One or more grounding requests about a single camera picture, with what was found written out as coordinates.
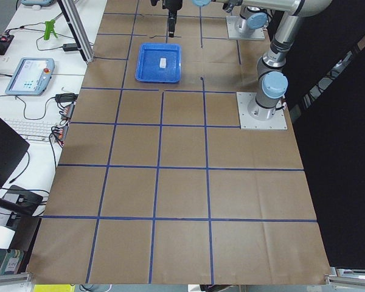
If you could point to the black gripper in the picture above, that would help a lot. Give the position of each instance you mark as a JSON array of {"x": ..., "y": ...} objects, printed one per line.
[{"x": 173, "y": 5}]

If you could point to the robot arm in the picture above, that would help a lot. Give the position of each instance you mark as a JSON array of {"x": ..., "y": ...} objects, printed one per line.
[
  {"x": 272, "y": 83},
  {"x": 245, "y": 10}
]

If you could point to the blue plastic tray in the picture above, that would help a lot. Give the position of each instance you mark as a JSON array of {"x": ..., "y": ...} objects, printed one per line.
[{"x": 148, "y": 61}]

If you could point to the black power brick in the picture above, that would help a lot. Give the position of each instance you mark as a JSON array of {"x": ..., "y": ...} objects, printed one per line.
[{"x": 69, "y": 47}]

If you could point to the black power adapter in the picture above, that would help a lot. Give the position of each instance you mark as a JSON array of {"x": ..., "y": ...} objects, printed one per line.
[{"x": 66, "y": 97}]

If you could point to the teach pendant tablet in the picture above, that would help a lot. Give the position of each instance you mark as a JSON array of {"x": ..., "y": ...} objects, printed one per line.
[{"x": 31, "y": 77}]

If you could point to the brown paper table cover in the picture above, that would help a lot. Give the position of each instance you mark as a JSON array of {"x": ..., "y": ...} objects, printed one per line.
[{"x": 157, "y": 182}]

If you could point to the white keyboard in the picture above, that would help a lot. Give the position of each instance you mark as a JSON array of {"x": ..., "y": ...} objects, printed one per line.
[{"x": 33, "y": 130}]

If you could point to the black monitor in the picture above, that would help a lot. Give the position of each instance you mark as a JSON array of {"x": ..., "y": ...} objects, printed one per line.
[{"x": 12, "y": 150}]

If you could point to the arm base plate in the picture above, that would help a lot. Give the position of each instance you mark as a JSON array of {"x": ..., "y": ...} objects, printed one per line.
[
  {"x": 246, "y": 29},
  {"x": 254, "y": 117}
]

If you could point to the aluminium frame post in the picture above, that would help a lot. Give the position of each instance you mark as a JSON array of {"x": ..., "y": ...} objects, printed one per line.
[{"x": 75, "y": 25}]

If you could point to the green handled reach grabber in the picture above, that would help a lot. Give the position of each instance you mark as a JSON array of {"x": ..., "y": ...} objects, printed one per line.
[{"x": 50, "y": 25}]

